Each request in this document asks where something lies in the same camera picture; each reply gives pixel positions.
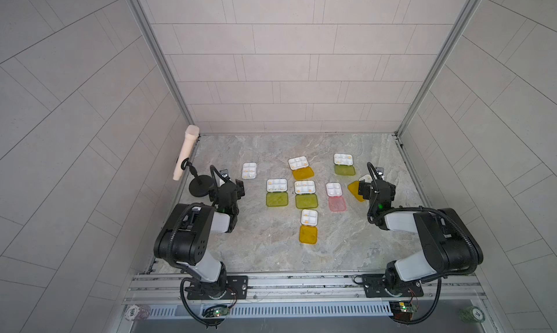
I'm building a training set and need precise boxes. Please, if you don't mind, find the green pillbox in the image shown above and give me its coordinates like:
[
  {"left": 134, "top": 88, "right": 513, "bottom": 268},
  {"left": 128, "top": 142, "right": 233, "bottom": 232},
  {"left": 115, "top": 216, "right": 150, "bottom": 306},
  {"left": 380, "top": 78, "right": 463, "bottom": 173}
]
[
  {"left": 294, "top": 180, "right": 319, "bottom": 210},
  {"left": 265, "top": 179, "right": 289, "bottom": 208},
  {"left": 334, "top": 153, "right": 355, "bottom": 176}
]

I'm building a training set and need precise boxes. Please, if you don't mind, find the small yellow pillbox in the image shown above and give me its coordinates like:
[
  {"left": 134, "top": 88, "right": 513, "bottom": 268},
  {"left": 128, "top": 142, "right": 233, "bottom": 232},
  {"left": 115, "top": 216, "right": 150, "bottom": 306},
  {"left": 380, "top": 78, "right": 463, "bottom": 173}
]
[{"left": 299, "top": 209, "right": 319, "bottom": 245}]

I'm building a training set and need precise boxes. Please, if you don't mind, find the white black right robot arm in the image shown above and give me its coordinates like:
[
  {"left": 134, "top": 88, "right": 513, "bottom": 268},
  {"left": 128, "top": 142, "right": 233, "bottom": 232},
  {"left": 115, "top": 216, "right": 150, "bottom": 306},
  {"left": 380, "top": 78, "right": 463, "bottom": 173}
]
[{"left": 358, "top": 180, "right": 484, "bottom": 298}]

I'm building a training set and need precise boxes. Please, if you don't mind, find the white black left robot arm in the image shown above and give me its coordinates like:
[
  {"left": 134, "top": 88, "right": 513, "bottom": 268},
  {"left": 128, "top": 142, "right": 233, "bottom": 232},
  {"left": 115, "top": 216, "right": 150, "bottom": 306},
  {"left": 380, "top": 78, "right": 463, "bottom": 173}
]
[{"left": 153, "top": 175, "right": 248, "bottom": 301}]

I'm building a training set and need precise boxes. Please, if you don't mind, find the yellow pillbox right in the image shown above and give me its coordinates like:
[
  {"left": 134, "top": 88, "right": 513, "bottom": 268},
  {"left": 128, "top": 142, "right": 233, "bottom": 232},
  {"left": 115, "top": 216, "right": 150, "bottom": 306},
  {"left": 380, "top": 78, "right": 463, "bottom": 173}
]
[{"left": 348, "top": 174, "right": 372, "bottom": 202}]

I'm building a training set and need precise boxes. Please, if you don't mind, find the black microphone stand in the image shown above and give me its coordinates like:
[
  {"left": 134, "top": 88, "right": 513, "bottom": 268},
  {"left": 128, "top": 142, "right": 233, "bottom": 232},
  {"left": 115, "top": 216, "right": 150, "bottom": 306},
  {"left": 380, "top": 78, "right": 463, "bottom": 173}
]
[{"left": 181, "top": 158, "right": 214, "bottom": 198}]

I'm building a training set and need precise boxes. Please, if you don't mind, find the clear white pillbox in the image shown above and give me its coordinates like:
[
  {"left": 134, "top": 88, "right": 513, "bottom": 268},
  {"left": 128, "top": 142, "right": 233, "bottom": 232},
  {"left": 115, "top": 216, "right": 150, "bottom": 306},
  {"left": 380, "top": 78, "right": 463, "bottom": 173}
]
[{"left": 242, "top": 163, "right": 258, "bottom": 179}]

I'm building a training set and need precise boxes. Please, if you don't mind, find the pink pillbox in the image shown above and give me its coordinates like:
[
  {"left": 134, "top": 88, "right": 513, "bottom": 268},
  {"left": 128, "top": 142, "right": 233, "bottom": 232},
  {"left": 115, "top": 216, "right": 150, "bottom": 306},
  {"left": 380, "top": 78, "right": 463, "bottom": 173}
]
[{"left": 326, "top": 182, "right": 347, "bottom": 213}]

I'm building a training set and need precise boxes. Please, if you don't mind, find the beige microphone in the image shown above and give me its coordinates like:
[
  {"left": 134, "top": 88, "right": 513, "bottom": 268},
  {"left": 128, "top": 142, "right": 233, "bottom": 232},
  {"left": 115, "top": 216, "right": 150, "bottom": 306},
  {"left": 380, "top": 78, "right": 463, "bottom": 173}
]
[{"left": 173, "top": 125, "right": 200, "bottom": 182}]

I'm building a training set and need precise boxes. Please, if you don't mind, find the yellow six-slot pillbox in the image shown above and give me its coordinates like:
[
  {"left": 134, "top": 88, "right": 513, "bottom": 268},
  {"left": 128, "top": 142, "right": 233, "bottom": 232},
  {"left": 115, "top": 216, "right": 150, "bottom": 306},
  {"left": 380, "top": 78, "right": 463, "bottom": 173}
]
[{"left": 288, "top": 156, "right": 314, "bottom": 181}]

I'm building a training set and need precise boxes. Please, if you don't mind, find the left green circuit board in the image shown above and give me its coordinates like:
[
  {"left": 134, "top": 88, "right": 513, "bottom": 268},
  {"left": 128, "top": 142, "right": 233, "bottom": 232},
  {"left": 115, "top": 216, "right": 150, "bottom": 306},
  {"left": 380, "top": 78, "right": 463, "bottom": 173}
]
[{"left": 202, "top": 305, "right": 230, "bottom": 318}]

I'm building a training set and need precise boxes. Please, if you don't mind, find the green circuit board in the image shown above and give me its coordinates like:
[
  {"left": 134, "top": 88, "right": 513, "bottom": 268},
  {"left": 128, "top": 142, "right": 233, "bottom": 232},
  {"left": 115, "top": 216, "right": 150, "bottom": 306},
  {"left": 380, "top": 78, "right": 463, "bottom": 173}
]
[
  {"left": 202, "top": 305, "right": 230, "bottom": 318},
  {"left": 389, "top": 301, "right": 419, "bottom": 321}
]

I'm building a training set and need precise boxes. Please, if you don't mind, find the right green circuit board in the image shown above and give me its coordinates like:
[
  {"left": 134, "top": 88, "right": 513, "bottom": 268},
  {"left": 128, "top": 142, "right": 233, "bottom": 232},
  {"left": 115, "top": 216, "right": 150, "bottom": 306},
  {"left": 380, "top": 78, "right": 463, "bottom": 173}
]
[{"left": 389, "top": 301, "right": 419, "bottom": 321}]

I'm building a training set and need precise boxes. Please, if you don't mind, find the left poker chip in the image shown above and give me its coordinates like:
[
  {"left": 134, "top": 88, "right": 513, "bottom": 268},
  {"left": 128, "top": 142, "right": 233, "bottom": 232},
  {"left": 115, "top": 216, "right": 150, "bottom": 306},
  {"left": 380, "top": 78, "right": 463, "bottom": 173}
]
[{"left": 124, "top": 304, "right": 152, "bottom": 321}]

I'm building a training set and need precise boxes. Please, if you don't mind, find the poker chip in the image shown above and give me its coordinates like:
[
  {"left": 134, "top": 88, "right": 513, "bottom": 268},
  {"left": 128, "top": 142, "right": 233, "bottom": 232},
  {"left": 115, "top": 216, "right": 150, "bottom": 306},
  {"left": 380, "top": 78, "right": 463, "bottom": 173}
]
[
  {"left": 124, "top": 304, "right": 152, "bottom": 321},
  {"left": 458, "top": 306, "right": 485, "bottom": 324}
]

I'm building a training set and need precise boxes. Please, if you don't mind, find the right poker chip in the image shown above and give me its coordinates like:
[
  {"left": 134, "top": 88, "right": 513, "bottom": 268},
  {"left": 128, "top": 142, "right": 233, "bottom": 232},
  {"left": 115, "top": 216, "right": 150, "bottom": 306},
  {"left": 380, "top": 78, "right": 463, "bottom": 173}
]
[{"left": 458, "top": 306, "right": 485, "bottom": 324}]

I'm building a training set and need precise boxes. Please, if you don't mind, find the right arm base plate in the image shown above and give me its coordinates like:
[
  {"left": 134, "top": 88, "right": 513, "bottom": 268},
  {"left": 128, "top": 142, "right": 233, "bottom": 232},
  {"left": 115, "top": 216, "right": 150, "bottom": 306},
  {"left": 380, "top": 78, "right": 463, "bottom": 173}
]
[{"left": 361, "top": 274, "right": 424, "bottom": 298}]

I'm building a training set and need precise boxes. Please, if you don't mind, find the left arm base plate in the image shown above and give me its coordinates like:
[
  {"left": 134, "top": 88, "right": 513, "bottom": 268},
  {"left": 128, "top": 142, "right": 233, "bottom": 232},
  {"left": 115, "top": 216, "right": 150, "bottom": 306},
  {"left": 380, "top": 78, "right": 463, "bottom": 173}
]
[{"left": 184, "top": 276, "right": 249, "bottom": 301}]

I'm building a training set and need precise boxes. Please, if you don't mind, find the aluminium rail frame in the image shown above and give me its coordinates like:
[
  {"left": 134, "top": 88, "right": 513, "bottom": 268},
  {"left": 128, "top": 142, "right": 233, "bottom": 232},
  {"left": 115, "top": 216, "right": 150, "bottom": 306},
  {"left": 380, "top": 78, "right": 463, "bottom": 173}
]
[{"left": 123, "top": 272, "right": 487, "bottom": 304}]

